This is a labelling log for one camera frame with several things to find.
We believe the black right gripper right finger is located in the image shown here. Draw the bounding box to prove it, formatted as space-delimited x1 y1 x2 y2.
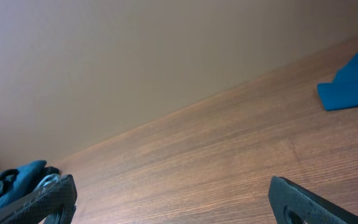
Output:
268 176 358 224

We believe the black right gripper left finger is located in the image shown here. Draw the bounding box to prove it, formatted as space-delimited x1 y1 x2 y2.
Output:
0 174 77 224

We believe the folded blue garment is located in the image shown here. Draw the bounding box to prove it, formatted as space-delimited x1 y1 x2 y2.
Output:
0 160 60 209

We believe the blue shirt on right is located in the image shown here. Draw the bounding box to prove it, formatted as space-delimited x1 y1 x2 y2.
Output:
317 53 358 111

